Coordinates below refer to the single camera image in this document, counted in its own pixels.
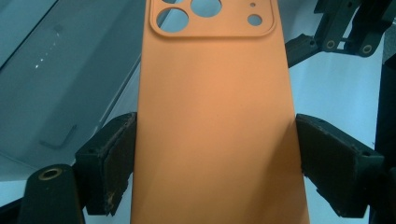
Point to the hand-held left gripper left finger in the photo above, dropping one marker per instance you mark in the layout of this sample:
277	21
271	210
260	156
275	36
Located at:
106	165

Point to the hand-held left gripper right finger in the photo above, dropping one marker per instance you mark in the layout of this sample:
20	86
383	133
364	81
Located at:
339	165

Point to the grey transparent storage box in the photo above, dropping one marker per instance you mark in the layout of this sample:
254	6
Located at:
62	93

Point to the orange phone case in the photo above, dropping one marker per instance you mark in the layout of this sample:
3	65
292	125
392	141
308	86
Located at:
218	124

